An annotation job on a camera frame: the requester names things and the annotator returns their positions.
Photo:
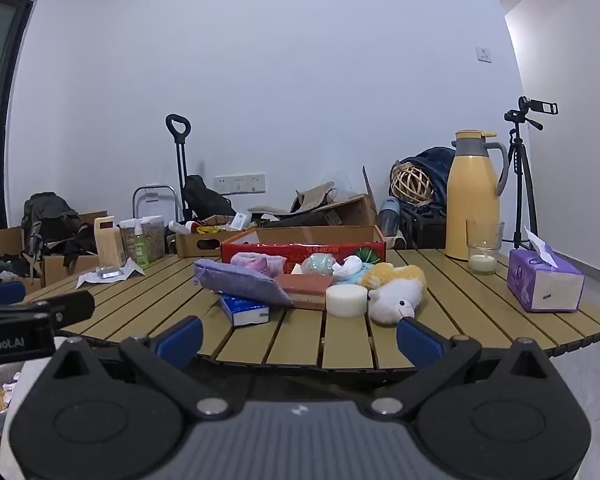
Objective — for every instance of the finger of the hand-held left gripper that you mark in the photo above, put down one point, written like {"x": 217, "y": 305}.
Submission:
{"x": 70, "y": 305}
{"x": 2, "y": 292}

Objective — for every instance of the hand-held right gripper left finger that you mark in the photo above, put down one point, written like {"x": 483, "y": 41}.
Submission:
{"x": 180, "y": 342}

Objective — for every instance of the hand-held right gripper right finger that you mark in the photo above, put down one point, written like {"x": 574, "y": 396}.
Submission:
{"x": 420, "y": 342}

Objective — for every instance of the white yellow plush sheep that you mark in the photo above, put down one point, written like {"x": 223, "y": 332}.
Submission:
{"x": 395, "y": 300}

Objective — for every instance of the blue white tissue packet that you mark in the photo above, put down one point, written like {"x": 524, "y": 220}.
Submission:
{"x": 245, "y": 316}

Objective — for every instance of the white round foam block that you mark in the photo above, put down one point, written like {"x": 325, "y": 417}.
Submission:
{"x": 346, "y": 302}

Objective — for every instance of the purple knit pouch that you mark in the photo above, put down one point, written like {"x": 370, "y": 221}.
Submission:
{"x": 240, "y": 280}

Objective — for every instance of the white blue plush toy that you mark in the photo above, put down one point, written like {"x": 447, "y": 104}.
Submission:
{"x": 352, "y": 267}

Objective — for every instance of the fuzzy lilac plush cloth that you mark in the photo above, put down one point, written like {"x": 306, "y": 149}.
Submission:
{"x": 252, "y": 262}

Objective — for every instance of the brick red sponge block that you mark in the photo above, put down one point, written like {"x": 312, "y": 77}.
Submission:
{"x": 302, "y": 287}

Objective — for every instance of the red cardboard box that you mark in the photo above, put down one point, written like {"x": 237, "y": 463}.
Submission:
{"x": 290, "y": 250}

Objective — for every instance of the cardboard box with clothes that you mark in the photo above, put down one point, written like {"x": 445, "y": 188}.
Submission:
{"x": 55, "y": 270}

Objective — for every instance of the trash bin with scraps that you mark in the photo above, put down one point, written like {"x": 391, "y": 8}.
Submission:
{"x": 5, "y": 390}

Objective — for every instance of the small clear plastic case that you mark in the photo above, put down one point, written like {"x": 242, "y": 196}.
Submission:
{"x": 106, "y": 273}

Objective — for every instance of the white crumpled paper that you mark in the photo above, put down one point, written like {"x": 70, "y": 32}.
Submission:
{"x": 130, "y": 270}

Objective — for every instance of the beige carton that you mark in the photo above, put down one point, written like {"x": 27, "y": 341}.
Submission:
{"x": 107, "y": 245}

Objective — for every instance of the green spray bottle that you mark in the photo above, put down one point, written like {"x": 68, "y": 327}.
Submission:
{"x": 141, "y": 250}

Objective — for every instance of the dark green backpack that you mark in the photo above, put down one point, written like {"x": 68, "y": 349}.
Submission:
{"x": 47, "y": 212}

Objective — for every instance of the low cardboard box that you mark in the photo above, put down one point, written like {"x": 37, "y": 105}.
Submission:
{"x": 187, "y": 245}

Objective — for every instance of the glass cup with candle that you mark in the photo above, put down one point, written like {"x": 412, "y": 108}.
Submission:
{"x": 482, "y": 262}

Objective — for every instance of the clear grain container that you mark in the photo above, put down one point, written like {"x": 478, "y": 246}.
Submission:
{"x": 155, "y": 240}

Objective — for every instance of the white bottle red cap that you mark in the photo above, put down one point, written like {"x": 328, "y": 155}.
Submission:
{"x": 177, "y": 226}

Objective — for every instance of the yellow packet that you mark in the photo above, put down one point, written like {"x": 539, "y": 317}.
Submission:
{"x": 209, "y": 230}

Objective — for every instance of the blue water bottle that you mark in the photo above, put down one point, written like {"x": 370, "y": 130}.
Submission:
{"x": 389, "y": 217}

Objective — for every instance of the folded silver step stool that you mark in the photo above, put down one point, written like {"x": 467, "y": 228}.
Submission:
{"x": 152, "y": 205}

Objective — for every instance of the small white box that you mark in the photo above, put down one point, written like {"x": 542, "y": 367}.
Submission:
{"x": 240, "y": 221}

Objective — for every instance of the purple tissue box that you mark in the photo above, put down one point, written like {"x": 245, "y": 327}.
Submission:
{"x": 545, "y": 285}

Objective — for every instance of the black trolley bag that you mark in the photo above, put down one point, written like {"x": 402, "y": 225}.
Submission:
{"x": 205, "y": 200}

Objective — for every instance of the large open cardboard box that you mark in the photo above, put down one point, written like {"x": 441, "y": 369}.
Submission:
{"x": 352, "y": 212}

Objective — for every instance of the yellow thermos jug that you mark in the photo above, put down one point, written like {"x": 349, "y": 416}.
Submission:
{"x": 472, "y": 200}

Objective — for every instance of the rattan ball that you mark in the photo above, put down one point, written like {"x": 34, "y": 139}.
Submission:
{"x": 411, "y": 185}

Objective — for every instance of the black flat bag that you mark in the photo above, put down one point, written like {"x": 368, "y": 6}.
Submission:
{"x": 300, "y": 220}

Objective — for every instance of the dark blue jacket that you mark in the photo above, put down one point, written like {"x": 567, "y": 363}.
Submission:
{"x": 437, "y": 165}

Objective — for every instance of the brown paper bag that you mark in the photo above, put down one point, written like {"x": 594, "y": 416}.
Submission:
{"x": 312, "y": 197}

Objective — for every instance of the white wall socket strip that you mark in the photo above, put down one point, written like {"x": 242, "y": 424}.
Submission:
{"x": 240, "y": 184}

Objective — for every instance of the black tripod with camera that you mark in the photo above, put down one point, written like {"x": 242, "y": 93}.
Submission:
{"x": 527, "y": 105}

